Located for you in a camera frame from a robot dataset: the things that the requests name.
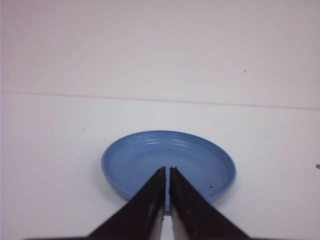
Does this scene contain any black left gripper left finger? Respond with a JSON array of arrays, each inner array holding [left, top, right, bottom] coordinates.
[[86, 167, 166, 240]]

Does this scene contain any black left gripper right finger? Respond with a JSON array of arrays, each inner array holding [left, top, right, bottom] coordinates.
[[169, 167, 250, 240]]

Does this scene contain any blue round plate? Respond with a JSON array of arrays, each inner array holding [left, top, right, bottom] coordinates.
[[101, 130, 237, 203]]

